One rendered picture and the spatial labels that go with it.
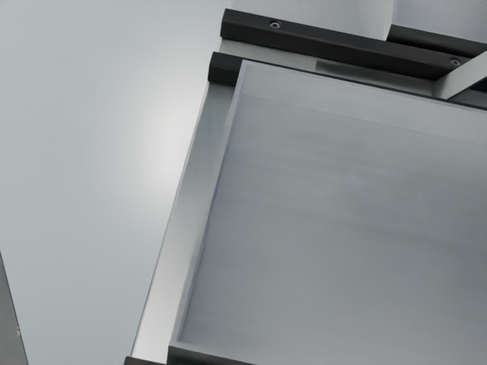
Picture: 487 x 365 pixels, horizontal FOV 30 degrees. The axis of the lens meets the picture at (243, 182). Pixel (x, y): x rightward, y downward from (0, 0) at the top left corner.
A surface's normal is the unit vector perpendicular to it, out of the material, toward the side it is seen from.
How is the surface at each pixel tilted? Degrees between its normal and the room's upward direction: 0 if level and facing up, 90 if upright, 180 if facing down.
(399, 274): 0
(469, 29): 0
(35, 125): 0
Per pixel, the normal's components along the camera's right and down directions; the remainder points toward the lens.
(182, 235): 0.12, -0.63
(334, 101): -0.17, 0.75
